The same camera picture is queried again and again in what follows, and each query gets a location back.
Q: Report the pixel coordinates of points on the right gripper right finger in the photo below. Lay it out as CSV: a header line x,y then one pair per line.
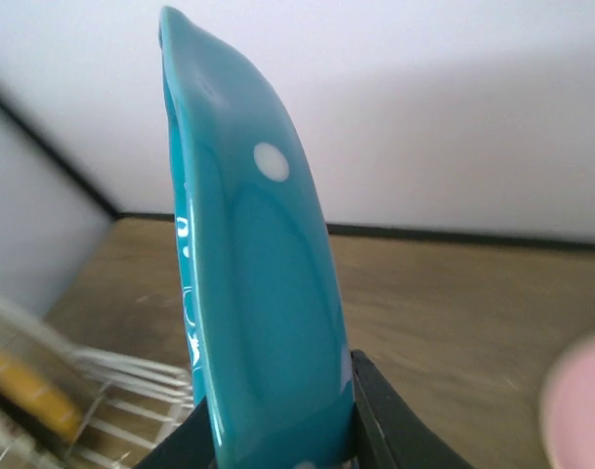
x,y
388,434

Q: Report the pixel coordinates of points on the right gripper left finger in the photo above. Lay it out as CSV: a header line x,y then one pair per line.
x,y
190,446

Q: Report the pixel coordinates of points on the teal dotted plate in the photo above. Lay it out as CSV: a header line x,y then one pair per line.
x,y
267,311

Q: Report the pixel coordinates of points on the pink round plate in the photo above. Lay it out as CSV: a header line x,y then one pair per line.
x,y
566,411

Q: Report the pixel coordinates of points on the square floral plate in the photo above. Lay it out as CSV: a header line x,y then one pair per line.
x,y
39,398

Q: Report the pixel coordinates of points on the white wire dish rack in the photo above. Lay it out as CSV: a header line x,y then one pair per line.
x,y
129,405

